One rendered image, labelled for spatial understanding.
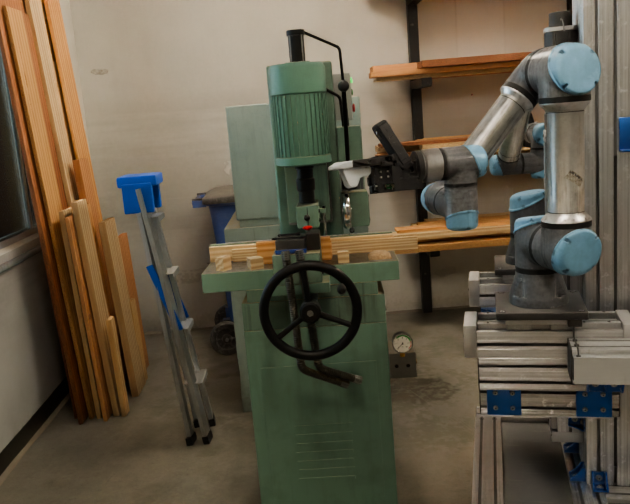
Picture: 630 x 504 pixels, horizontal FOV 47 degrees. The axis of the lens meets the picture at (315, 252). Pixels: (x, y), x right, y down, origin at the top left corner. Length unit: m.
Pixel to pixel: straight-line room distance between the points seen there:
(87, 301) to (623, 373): 2.42
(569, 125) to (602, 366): 0.58
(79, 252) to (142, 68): 1.63
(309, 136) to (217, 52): 2.53
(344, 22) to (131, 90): 1.39
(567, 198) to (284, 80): 0.92
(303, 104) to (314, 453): 1.09
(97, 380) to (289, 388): 1.47
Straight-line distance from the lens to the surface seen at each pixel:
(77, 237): 3.48
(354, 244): 2.33
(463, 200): 1.68
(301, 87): 2.21
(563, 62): 1.74
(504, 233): 4.48
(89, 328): 3.51
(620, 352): 1.90
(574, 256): 1.79
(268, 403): 2.32
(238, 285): 2.21
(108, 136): 4.80
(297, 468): 2.41
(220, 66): 4.68
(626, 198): 2.11
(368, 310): 2.22
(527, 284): 1.94
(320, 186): 2.39
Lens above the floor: 1.35
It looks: 11 degrees down
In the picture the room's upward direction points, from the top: 5 degrees counter-clockwise
